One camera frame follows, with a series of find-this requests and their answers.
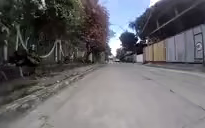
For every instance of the vehicle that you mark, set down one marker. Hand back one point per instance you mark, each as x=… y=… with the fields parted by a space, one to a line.
x=117 y=60

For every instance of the grey concrete road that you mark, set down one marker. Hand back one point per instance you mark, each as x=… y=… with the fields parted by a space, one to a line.
x=123 y=100

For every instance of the cracked concrete pavement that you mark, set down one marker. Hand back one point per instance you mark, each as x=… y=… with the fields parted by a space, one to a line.
x=40 y=83

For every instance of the red-leaved tree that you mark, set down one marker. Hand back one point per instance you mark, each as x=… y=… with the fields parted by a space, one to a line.
x=95 y=26

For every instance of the yellow panel fence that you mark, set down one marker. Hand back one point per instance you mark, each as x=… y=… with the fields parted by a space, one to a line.
x=156 y=51

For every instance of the fence with white posts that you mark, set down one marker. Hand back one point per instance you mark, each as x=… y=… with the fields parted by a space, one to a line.
x=58 y=50

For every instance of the dark round tree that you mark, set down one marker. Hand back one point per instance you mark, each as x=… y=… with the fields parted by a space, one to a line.
x=127 y=40

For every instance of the white wall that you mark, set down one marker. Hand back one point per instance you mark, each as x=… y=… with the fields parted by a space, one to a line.
x=139 y=58

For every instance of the grey pavement by wall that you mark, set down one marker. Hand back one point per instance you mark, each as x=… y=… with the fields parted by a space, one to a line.
x=190 y=68

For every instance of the green trees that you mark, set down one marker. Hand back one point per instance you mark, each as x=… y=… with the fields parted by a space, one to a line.
x=40 y=16

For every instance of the grey panel wall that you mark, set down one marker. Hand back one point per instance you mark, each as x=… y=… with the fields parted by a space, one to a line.
x=183 y=46

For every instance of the unfinished concrete building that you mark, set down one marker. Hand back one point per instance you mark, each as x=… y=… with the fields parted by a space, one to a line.
x=176 y=20

